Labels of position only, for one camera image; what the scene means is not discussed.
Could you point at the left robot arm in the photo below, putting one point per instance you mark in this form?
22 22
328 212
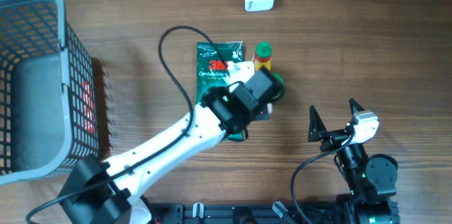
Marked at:
112 191

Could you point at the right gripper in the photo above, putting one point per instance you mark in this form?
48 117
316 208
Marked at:
317 131

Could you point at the red sriracha sauce bottle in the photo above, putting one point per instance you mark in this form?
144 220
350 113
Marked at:
262 56

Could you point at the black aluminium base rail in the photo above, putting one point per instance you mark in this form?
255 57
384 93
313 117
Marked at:
254 213

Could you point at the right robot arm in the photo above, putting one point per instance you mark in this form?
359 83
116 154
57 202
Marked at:
371 179

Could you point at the green 3M gloves package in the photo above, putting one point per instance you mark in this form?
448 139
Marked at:
210 71

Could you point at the grey plastic shopping basket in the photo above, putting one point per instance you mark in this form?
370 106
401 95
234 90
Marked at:
48 115

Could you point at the green lid jar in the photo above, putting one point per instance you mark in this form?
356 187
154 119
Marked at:
281 89

